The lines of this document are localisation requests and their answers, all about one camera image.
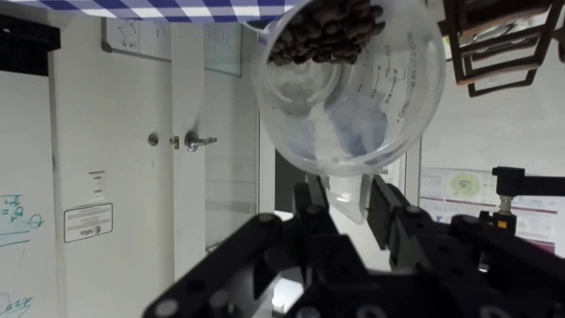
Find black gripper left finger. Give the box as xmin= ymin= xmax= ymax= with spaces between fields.
xmin=291 ymin=174 xmax=340 ymax=238

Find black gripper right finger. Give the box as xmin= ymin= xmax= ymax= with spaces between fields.
xmin=367 ymin=174 xmax=437 ymax=261

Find white cup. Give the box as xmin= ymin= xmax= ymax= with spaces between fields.
xmin=248 ymin=0 xmax=448 ymax=226

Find dark coffee beans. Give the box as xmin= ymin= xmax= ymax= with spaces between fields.
xmin=266 ymin=0 xmax=386 ymax=65

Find white poster green print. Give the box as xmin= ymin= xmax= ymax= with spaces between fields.
xmin=418 ymin=166 xmax=565 ymax=249

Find brown wooden chair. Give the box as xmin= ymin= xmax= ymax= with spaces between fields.
xmin=437 ymin=0 xmax=565 ymax=98

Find blue white checkered tablecloth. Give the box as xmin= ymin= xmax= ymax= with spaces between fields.
xmin=22 ymin=0 xmax=307 ymax=26

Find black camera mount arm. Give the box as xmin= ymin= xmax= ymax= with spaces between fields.
xmin=478 ymin=166 xmax=565 ymax=236

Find white wall notice sign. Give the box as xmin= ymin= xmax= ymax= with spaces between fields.
xmin=61 ymin=201 xmax=114 ymax=245

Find wall whiteboard with writing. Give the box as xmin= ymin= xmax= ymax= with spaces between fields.
xmin=0 ymin=68 xmax=58 ymax=318

